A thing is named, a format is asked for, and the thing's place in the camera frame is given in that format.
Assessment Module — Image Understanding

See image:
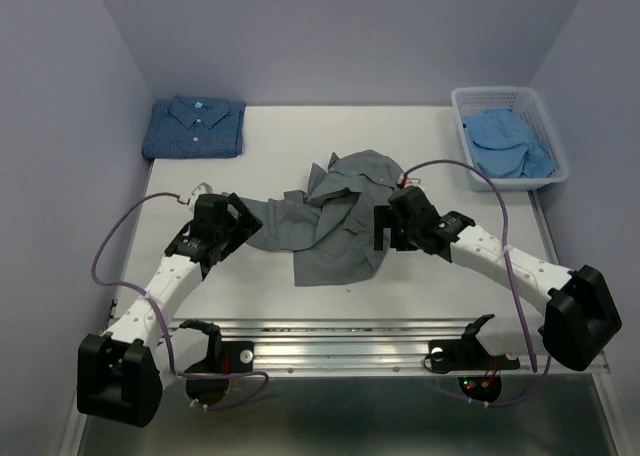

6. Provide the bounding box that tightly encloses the white plastic basket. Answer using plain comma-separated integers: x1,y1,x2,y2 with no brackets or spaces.
451,86,569,192

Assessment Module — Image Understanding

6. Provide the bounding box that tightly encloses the light blue crumpled shirt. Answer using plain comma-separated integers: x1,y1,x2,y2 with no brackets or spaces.
462,108,558,179

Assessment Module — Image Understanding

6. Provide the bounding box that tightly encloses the aluminium mounting rail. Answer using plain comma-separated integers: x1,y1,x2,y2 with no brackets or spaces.
102,317,614,377

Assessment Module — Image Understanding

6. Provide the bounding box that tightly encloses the folded blue checked shirt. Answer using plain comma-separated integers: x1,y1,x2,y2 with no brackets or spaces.
141,96,246,160

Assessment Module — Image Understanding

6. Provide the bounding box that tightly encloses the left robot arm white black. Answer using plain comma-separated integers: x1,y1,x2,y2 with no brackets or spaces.
76,184,269,427

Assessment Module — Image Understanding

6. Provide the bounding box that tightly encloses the grey long sleeve shirt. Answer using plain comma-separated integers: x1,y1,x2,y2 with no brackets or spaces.
243,150,402,287

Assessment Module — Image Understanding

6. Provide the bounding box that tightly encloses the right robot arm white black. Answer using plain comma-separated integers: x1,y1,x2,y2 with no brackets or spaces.
374,186,622,374

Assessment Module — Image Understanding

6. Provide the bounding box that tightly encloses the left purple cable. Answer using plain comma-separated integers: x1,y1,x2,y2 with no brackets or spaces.
91,191,271,411

